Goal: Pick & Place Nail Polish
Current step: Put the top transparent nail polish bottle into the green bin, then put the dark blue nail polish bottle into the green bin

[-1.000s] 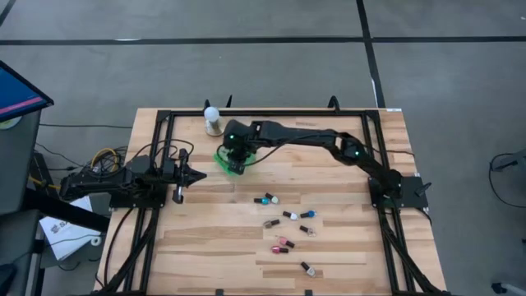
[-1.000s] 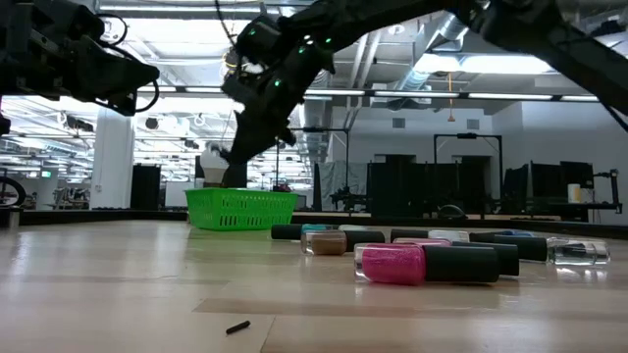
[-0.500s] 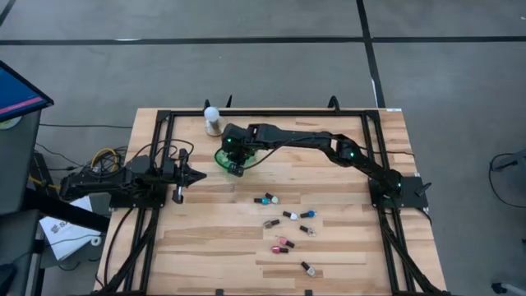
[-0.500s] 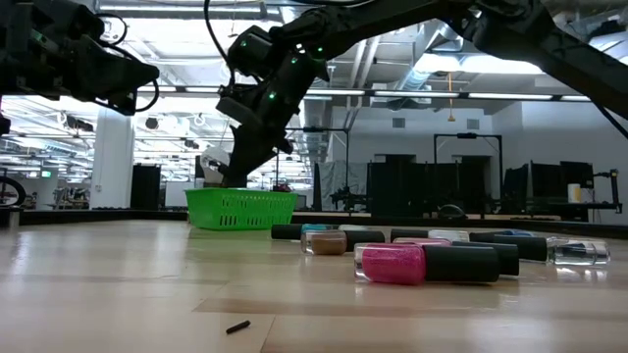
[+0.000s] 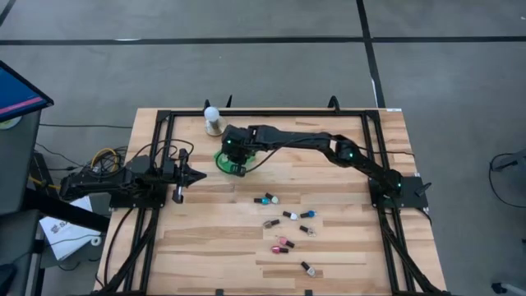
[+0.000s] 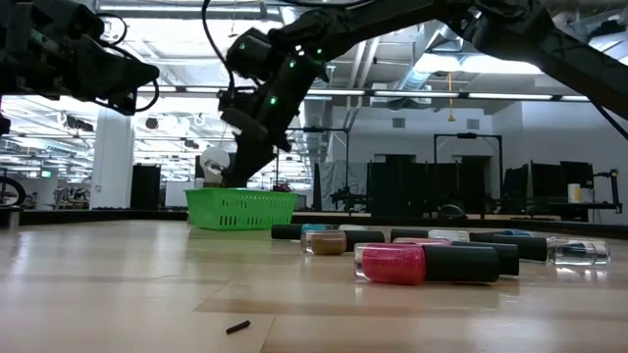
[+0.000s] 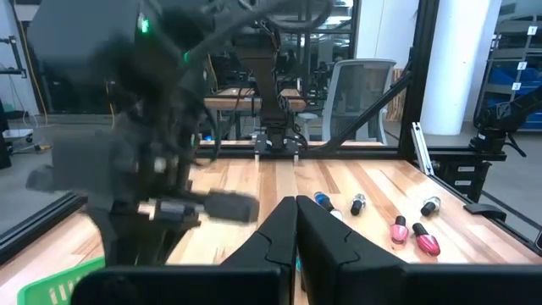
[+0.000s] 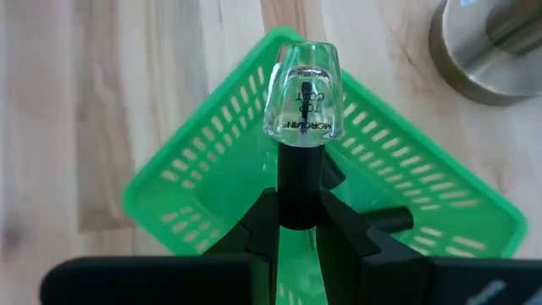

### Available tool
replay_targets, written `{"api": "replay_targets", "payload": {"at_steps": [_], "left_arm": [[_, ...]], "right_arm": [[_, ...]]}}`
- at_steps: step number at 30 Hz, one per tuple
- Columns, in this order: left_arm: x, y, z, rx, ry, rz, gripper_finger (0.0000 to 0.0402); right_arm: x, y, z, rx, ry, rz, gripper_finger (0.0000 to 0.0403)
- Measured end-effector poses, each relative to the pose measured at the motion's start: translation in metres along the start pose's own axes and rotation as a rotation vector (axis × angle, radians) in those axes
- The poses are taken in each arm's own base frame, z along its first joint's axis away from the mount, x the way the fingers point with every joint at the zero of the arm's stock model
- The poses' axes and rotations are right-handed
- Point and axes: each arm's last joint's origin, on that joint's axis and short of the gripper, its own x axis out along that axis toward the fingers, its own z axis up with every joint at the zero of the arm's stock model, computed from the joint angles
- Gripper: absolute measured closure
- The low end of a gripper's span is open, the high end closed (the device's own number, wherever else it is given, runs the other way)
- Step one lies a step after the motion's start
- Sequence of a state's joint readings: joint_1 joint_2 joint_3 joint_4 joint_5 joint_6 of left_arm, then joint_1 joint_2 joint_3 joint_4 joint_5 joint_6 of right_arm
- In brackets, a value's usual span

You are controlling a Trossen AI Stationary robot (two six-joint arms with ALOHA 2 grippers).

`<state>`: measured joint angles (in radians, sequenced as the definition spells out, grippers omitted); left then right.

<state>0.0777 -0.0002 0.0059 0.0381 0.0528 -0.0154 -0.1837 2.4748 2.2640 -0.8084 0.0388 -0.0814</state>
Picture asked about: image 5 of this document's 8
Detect blue computer screen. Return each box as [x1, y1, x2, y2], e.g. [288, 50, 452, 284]
[0, 60, 55, 123]

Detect black stand beam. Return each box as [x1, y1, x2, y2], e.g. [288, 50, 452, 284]
[22, 188, 111, 234]

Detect white light bulb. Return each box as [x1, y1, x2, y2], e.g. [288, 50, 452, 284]
[203, 105, 221, 123]

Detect green plastic basket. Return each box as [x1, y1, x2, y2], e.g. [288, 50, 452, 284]
[213, 150, 258, 176]

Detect white printed paper sheet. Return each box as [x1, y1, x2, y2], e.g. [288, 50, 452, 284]
[39, 195, 103, 261]

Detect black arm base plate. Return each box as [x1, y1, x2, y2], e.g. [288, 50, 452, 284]
[368, 175, 429, 210]
[108, 180, 168, 210]

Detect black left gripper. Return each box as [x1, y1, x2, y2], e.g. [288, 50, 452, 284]
[164, 150, 207, 190]

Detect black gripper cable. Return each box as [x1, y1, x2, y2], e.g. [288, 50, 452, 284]
[244, 139, 330, 174]
[133, 138, 195, 165]

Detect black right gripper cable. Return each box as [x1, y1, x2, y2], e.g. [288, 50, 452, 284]
[244, 139, 330, 174]

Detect yellow cable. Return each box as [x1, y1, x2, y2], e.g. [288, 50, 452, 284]
[89, 146, 120, 169]

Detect straight black floor cable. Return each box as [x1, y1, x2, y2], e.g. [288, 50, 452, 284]
[39, 123, 133, 129]

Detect black metal table frame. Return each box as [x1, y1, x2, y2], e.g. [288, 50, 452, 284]
[93, 107, 451, 296]

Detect grey caster leg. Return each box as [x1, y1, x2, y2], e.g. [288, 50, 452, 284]
[491, 281, 526, 296]

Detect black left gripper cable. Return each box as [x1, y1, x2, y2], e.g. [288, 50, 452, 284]
[133, 138, 195, 165]

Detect black floor cable loop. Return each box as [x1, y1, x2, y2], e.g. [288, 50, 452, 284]
[487, 152, 526, 209]

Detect round bulb stand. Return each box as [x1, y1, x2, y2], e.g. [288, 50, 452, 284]
[204, 114, 228, 137]

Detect pale green disc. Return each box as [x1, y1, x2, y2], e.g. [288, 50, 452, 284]
[0, 116, 22, 131]

